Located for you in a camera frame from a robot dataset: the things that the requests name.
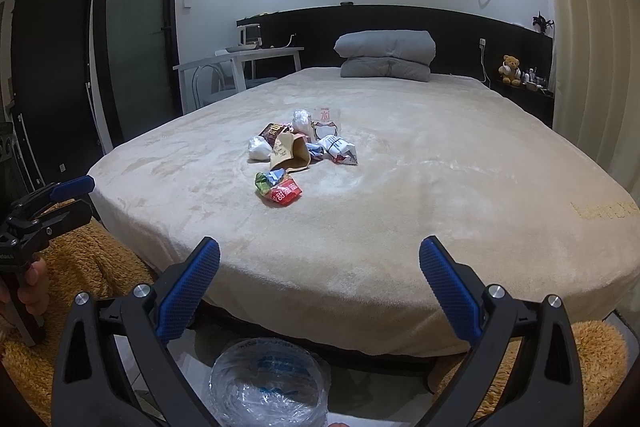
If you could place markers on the beige bed blanket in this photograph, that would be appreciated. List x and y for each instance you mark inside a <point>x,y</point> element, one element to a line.
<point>504,193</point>

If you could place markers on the grey pillow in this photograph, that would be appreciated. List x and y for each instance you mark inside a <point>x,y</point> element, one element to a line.
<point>371,67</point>

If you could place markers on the grey folded duvet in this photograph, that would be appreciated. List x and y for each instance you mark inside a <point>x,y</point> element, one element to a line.
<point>410,45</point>

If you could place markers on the brown fuzzy trousers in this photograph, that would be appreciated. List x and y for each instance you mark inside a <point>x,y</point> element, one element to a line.
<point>86,259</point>

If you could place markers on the trash bin with clear liner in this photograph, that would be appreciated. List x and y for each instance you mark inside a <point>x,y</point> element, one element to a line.
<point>267,382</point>

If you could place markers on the white metal chair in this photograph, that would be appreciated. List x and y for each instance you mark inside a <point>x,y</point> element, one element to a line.
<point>213,82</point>

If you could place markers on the brown paper bag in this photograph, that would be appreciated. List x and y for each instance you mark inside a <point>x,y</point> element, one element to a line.
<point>290,152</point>

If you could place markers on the blue white candy wrapper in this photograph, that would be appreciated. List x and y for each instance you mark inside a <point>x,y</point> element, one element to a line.
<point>316,151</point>

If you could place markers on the green red snack bag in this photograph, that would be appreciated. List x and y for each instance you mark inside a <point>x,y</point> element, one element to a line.
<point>277,186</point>

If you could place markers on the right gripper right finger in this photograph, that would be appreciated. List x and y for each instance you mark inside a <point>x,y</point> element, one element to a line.
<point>545,384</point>

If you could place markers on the clear plastic cup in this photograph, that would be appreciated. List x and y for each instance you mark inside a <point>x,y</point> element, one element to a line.
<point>326,121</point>

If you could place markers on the small white appliance on desk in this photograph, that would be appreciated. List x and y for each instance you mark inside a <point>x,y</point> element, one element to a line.
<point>250,35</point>

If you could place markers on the white desk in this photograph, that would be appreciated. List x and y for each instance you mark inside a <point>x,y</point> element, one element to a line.
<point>237,60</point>

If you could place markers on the dark glass door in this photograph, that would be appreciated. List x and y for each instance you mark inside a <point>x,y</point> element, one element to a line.
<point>136,50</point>

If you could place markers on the teddy bear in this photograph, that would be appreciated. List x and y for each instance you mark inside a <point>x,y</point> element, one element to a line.
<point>510,71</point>

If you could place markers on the blue white snack packet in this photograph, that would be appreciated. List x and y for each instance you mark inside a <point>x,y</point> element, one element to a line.
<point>340,150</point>

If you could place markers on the cream curtain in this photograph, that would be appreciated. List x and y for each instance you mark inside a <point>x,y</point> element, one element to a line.
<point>596,74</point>

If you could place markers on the white plastic bag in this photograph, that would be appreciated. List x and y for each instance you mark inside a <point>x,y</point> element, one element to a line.
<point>302,124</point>

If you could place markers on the dark red snack wrapper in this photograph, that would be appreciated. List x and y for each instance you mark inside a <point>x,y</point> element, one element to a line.
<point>271,132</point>

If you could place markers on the black headboard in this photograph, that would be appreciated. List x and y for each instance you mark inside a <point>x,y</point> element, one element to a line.
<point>449,42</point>

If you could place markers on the white tissue ball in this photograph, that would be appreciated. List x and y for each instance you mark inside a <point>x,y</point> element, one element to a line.
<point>258,149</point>

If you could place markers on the person's left hand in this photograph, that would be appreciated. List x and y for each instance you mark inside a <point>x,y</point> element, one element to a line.
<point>34,295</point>

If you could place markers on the charger with white cable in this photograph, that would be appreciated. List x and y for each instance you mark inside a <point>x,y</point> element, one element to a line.
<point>482,45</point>

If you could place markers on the black plant ornament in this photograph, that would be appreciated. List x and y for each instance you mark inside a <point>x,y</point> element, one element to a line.
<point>542,23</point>

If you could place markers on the black wardrobe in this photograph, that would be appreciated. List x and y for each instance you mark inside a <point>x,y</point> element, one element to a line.
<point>50,72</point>

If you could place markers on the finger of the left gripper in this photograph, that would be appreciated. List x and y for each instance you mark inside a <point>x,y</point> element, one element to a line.
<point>37,202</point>
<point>51,224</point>

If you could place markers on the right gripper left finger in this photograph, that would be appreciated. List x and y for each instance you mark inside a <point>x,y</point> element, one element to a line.
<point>91,387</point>

